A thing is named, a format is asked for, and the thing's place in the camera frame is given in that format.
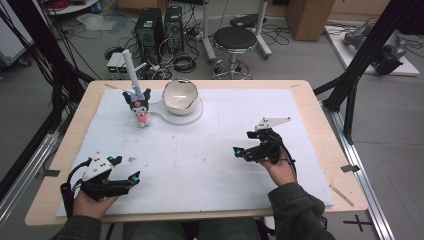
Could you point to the black tape cross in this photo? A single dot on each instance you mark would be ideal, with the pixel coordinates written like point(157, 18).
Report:
point(357, 222)

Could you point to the white foam mat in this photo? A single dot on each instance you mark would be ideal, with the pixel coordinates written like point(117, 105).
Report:
point(200, 160)

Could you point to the black computer tower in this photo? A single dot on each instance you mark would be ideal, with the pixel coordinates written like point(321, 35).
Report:
point(173, 26)
point(150, 31)

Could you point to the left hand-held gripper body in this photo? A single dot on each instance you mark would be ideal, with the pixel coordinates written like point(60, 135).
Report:
point(100, 173)

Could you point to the clear plastic sheet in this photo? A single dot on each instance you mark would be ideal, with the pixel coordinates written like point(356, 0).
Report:
point(100, 22)

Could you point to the grey device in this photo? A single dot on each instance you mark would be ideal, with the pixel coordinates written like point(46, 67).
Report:
point(391, 50)

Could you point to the black and white plush toy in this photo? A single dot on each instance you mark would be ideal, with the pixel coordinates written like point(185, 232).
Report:
point(137, 106)

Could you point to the person's right hand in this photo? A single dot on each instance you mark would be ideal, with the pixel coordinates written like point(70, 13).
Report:
point(281, 173)

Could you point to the white board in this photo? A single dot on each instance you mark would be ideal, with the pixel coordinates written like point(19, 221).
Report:
point(346, 56)

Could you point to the black round stool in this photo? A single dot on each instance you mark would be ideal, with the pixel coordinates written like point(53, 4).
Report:
point(235, 38)

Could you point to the aluminium rail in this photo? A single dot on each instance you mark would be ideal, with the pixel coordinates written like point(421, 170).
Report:
point(363, 180)
point(23, 173)

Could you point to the thin wooden stick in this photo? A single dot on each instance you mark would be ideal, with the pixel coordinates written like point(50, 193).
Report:
point(341, 195)

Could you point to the black tape piece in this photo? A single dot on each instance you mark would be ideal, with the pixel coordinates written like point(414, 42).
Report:
point(51, 173)
point(350, 168)

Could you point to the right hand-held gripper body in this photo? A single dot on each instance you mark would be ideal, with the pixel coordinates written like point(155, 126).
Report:
point(268, 146)

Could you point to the black metal frame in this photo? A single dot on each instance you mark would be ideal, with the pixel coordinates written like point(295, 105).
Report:
point(363, 56)
point(46, 60)

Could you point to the white power supply box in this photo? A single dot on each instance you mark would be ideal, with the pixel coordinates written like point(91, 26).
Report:
point(113, 63)
point(122, 66)

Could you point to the brown wooden cabinet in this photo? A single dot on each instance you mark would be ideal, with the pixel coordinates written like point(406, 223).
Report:
point(308, 18)

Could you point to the white stand with post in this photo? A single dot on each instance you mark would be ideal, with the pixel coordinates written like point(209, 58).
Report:
point(130, 68)

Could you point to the white desk leg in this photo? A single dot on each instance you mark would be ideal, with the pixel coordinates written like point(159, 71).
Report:
point(262, 33)
point(208, 36)

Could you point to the white egg-shaped bowl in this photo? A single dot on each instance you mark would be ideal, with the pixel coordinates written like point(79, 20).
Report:
point(180, 96)

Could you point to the person's left hand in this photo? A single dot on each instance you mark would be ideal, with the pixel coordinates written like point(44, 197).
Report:
point(90, 206)

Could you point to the person's legs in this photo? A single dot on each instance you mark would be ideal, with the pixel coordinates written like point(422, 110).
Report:
point(166, 231)

